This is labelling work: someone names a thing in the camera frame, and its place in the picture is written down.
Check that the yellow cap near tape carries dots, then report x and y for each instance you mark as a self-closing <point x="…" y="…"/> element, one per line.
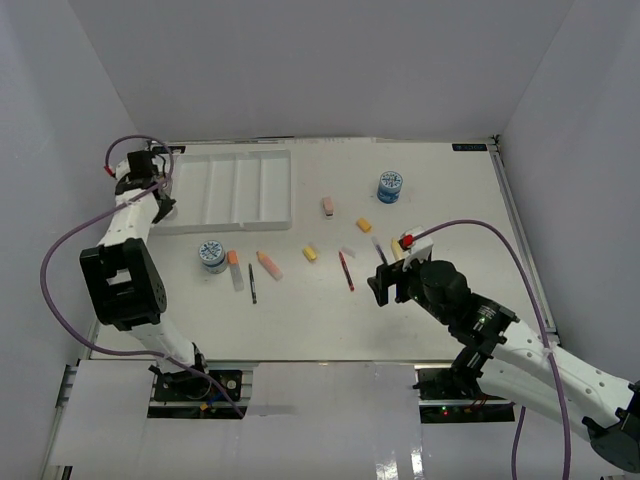
<point x="364" y="225"/>

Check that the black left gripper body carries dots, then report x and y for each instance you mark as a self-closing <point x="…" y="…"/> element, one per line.
<point x="166" y="207"/>

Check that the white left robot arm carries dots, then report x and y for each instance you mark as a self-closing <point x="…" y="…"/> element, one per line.
<point x="123" y="282"/>

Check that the blue slime jar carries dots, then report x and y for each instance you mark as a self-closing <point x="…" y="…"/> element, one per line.
<point x="389" y="187"/>
<point x="213" y="256"/>

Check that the orange capped glue stick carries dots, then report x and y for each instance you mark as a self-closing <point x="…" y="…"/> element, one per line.
<point x="235" y="270"/>

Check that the white compartment tray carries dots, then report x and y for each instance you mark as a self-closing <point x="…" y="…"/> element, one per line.
<point x="231" y="191"/>

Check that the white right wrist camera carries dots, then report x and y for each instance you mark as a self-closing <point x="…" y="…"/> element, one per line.
<point x="418" y="248"/>

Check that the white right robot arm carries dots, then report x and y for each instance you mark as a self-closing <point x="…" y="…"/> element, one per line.
<point x="503" y="356"/>

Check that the purple gel pen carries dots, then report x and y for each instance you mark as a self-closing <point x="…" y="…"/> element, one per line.
<point x="379" y="250"/>

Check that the black pen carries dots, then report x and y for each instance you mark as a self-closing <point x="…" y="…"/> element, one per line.
<point x="252" y="284"/>

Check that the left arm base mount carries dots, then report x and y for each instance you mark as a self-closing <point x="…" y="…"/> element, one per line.
<point x="183" y="386"/>

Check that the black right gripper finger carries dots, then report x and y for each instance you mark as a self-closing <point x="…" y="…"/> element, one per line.
<point x="380" y="290"/>
<point x="401" y="295"/>

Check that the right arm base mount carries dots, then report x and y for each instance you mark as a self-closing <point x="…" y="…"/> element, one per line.
<point x="450" y="393"/>

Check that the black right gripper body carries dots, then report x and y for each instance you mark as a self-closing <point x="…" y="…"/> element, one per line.
<point x="395" y="272"/>

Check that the yellow highlighter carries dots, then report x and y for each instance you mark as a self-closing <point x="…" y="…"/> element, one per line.
<point x="397" y="251"/>

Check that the clear pen cap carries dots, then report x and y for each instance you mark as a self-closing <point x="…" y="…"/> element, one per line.
<point x="348" y="251"/>

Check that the yellow eraser block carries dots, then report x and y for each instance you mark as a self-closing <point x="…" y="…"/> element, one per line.
<point x="310" y="253"/>

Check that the red gel pen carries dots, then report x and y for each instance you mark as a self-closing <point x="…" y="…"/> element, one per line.
<point x="346" y="271"/>

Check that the pink orange highlighter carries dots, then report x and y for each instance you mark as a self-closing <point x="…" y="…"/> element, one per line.
<point x="269" y="265"/>

